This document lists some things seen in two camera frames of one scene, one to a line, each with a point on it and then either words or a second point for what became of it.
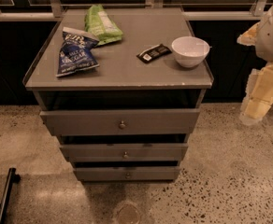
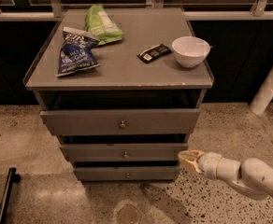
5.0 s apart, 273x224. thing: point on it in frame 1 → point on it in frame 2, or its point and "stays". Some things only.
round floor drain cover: (128, 214) stays
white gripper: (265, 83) → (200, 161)
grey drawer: (123, 152) stays
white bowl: (191, 51) stays
